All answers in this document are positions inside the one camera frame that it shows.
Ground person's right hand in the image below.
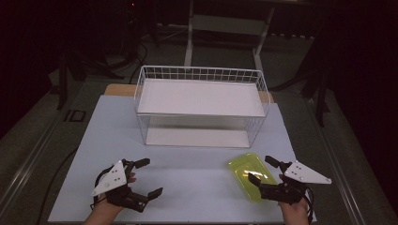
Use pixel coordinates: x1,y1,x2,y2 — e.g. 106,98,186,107
277,173,310,219

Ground white board table cover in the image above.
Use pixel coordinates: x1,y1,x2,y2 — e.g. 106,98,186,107
47,94,317,223

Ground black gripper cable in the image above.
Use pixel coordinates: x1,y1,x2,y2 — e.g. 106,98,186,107
89,164,115,211
303,187,315,224

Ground black tripod stand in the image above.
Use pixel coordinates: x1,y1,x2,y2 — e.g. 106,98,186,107
55,46,126,111
270,12,334,128

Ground white metal frame stand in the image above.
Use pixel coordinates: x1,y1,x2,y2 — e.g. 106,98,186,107
183,0,277,73

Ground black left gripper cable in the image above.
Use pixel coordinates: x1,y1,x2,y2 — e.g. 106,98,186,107
89,164,115,211

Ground white wire basket rack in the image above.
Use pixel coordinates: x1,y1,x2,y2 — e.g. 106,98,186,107
133,65,271,149

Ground metal floor rail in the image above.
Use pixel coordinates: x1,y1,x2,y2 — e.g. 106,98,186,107
0,120,62,204
306,97,368,225

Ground person's left hand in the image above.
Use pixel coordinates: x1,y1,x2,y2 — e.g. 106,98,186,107
89,171,138,219

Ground black floor socket plate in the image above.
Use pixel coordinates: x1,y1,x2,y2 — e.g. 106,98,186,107
63,109,87,123

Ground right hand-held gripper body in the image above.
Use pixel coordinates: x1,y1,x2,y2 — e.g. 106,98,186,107
258,160,332,205

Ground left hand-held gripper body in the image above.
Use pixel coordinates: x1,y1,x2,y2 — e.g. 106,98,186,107
91,158,148,214

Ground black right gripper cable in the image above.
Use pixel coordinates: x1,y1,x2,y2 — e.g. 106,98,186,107
303,187,315,224

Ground yellow translucent plastic tray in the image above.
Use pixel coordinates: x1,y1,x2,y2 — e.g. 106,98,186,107
227,152,279,203

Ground black floor cable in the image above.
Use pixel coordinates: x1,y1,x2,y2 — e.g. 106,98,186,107
128,40,148,84
36,146,79,225

